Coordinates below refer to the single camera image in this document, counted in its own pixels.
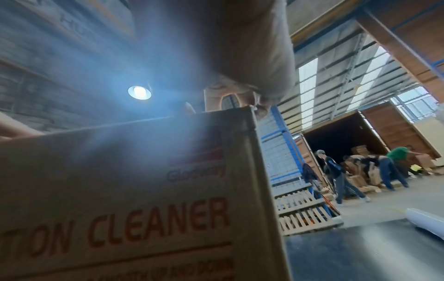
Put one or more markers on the person's right hand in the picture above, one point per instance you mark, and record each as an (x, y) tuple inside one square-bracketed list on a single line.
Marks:
[(239, 41)]

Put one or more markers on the person's left hand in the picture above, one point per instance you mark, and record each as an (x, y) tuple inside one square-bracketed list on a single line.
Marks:
[(15, 127)]

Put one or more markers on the cardboard box with red print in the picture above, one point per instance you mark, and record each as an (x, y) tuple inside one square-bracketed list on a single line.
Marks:
[(138, 197)]

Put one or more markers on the round ceiling lamp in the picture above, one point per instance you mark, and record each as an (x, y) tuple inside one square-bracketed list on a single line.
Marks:
[(139, 92)]

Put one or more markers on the blue rack with wrapped goods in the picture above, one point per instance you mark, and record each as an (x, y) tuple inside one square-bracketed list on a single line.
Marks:
[(277, 153)]

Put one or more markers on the brown steel roof beam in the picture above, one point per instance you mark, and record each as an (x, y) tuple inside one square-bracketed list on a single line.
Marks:
[(399, 35)]

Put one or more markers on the brown shipping container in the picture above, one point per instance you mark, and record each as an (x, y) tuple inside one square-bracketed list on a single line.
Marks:
[(392, 126)]

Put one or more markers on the red pallet jack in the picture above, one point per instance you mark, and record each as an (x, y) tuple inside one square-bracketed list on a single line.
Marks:
[(324, 197)]

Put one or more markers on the stack of wooden pallets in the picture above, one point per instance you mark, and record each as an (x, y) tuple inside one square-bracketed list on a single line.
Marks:
[(305, 211)]

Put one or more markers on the pile of cardboard boxes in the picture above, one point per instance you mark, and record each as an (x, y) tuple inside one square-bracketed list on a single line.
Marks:
[(360, 178)]

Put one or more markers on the white roll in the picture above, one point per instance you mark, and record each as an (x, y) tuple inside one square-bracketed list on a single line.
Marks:
[(426, 222)]

